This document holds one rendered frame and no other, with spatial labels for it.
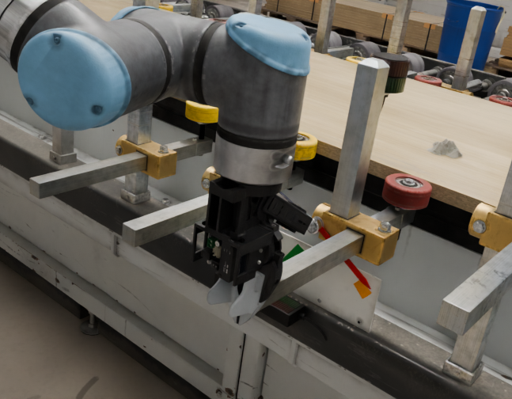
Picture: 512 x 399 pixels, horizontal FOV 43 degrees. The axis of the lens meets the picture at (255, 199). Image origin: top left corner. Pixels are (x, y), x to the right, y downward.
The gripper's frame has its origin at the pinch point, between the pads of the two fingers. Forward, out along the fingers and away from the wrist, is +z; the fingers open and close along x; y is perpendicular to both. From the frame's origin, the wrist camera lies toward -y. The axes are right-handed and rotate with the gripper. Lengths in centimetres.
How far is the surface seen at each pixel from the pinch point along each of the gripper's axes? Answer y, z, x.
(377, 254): -26.3, -1.4, 4.4
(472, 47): -136, -17, -31
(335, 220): -26.3, -3.8, -4.0
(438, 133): -76, -7, -11
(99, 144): -49, 16, -92
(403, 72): -32.8, -27.8, -1.2
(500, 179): -61, -7, 9
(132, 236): -1.9, -0.1, -24.1
